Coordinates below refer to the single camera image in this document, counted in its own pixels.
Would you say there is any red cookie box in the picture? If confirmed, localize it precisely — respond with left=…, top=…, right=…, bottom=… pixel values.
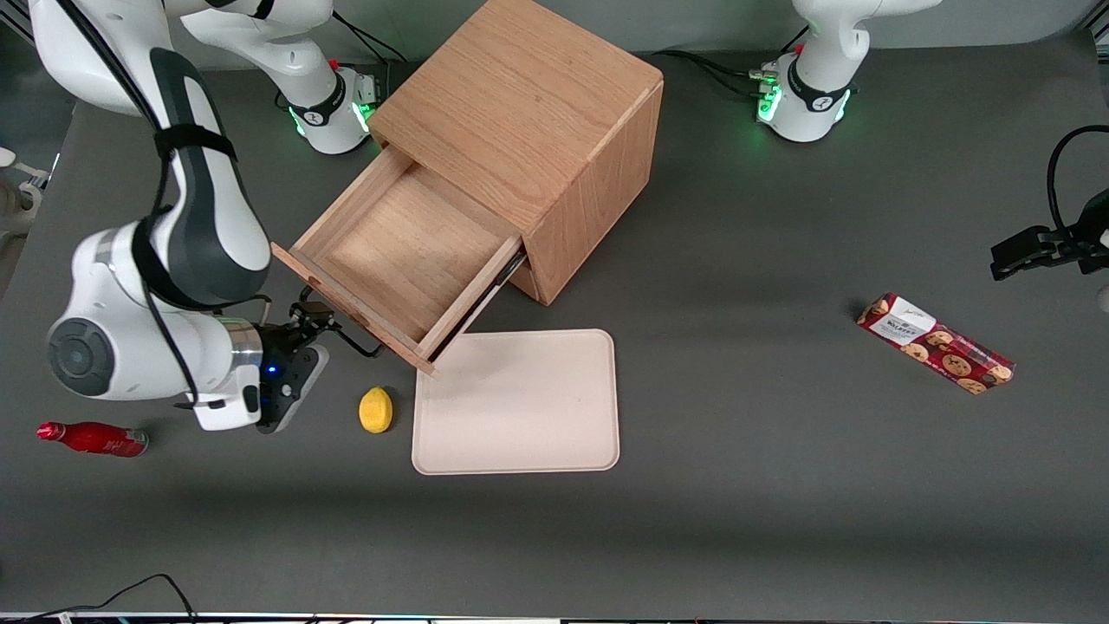
left=856, top=293, right=1015, bottom=396

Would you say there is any wooden drawer with grasped handle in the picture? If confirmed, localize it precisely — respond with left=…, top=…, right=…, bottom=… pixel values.
left=271, top=146, right=529, bottom=376

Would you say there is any black looped cable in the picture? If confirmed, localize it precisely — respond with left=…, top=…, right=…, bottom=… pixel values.
left=1046, top=125, right=1109, bottom=235

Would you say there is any white edge fixture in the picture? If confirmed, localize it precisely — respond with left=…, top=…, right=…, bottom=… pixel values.
left=0, top=147, right=49, bottom=239

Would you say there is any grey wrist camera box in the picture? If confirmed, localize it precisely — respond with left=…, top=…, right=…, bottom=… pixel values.
left=257, top=344, right=330, bottom=435

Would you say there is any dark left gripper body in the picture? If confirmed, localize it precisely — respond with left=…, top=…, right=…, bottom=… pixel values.
left=1073, top=189, right=1109, bottom=276

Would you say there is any wooden cabinet body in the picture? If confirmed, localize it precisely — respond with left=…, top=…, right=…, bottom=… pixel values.
left=368, top=0, right=665, bottom=307

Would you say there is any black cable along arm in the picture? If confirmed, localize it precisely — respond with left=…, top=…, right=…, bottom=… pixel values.
left=52, top=0, right=204, bottom=408

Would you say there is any black cable at arm base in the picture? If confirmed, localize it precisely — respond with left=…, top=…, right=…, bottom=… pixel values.
left=332, top=9, right=408, bottom=65
left=663, top=48, right=785, bottom=98

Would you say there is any yellow lemon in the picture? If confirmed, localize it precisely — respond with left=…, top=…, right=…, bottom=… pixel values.
left=359, top=387, right=394, bottom=434

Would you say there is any pale rectangular tray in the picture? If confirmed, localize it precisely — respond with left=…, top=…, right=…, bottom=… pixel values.
left=411, top=328, right=621, bottom=477

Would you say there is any thin black table cable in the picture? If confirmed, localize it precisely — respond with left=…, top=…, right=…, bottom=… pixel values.
left=0, top=573, right=198, bottom=621

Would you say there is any red bottle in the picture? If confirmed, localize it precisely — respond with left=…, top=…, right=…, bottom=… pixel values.
left=36, top=421, right=150, bottom=458

